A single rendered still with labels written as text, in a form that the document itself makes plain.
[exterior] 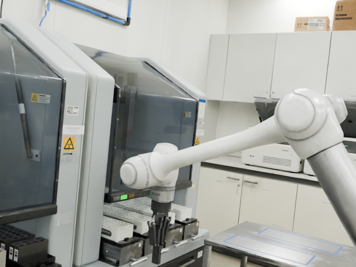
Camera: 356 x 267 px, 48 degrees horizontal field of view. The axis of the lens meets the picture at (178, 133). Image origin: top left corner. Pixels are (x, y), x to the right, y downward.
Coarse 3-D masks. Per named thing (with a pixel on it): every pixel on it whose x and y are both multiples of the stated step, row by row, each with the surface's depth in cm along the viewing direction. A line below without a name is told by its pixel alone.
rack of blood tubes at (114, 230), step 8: (104, 216) 171; (104, 224) 160; (112, 224) 160; (120, 224) 162; (128, 224) 163; (104, 232) 168; (112, 232) 155; (120, 232) 156; (128, 232) 160; (112, 240) 155; (120, 240) 156
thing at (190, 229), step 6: (180, 222) 192; (186, 222) 191; (192, 222) 196; (198, 222) 200; (186, 228) 191; (192, 228) 196; (198, 228) 201; (186, 234) 191; (192, 234) 195; (192, 240) 189
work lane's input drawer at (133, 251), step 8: (104, 240) 157; (128, 240) 158; (136, 240) 159; (104, 248) 155; (112, 248) 153; (120, 248) 151; (128, 248) 155; (136, 248) 159; (112, 256) 153; (120, 256) 151; (128, 256) 155; (136, 256) 160; (120, 264) 152; (136, 264) 153
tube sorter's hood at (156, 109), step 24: (120, 72) 173; (144, 72) 196; (120, 96) 152; (144, 96) 165; (168, 96) 180; (192, 96) 203; (120, 120) 154; (144, 120) 167; (168, 120) 182; (192, 120) 199; (120, 144) 156; (144, 144) 169; (192, 144) 202; (120, 192) 159; (144, 192) 170
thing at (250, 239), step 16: (240, 224) 197; (256, 224) 200; (208, 240) 167; (224, 240) 169; (240, 240) 171; (256, 240) 173; (272, 240) 176; (288, 240) 178; (304, 240) 180; (320, 240) 183; (208, 256) 167; (256, 256) 155; (272, 256) 154; (288, 256) 156; (304, 256) 158; (320, 256) 160; (336, 256) 162; (352, 256) 164
